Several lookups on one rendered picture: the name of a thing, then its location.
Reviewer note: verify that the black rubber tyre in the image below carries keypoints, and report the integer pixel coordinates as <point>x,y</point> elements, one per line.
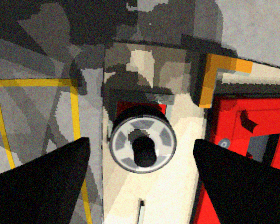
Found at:
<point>141,121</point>

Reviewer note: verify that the yellow rectangular outline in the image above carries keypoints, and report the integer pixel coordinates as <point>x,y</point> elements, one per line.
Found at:
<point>51,82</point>

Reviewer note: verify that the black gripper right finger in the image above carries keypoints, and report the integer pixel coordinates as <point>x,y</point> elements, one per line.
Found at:
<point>242,190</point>

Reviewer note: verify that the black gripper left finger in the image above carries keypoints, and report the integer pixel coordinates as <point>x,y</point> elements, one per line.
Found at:
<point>44,191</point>

